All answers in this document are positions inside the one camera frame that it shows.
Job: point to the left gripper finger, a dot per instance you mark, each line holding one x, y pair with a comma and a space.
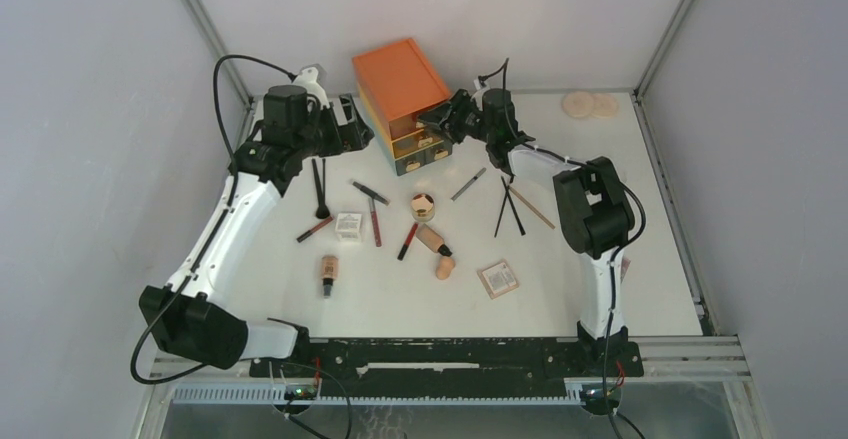
354, 137
345, 109

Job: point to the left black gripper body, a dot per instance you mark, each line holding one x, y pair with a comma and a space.
312, 140

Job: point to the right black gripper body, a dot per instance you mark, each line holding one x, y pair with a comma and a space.
476, 126

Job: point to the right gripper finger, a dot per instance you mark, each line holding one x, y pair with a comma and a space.
443, 128
455, 107

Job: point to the orange three-drawer organizer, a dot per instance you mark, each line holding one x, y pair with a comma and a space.
397, 84

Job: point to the round beige powder puff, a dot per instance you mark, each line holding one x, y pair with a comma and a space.
578, 104

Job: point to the red lipstick black cap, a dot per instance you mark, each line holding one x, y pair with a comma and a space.
407, 241

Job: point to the beige makeup sponge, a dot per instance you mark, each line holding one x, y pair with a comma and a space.
445, 267

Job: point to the square blush compact box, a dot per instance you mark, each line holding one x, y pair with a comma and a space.
498, 279

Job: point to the eyeshadow palette clear case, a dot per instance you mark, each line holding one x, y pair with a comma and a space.
625, 264

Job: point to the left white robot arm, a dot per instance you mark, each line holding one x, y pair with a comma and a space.
188, 316

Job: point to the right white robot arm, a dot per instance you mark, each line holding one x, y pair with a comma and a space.
599, 215

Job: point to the grey silver pencil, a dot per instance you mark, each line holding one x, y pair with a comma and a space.
468, 184

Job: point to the dark concealer stick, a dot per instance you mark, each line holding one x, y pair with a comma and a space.
372, 194

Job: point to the black powder brush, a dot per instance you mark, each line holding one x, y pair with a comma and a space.
322, 211

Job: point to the gold lid cream jar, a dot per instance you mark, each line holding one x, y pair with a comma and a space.
422, 207

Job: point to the small white box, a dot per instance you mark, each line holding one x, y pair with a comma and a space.
348, 226

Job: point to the pink lip gloss tube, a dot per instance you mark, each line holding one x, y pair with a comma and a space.
375, 222

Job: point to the beige foundation tube black cap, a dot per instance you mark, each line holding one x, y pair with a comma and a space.
432, 240

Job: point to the BB cream tube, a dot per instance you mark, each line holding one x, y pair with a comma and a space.
329, 274

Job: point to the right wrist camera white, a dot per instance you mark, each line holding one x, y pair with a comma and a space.
481, 84

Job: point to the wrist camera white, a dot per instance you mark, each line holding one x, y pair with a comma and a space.
481, 84
310, 77

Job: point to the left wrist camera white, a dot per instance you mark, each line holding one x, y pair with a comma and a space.
310, 77

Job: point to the wooden handle brush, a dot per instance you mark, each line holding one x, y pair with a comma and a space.
531, 207

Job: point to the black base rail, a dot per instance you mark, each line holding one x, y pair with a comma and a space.
452, 368

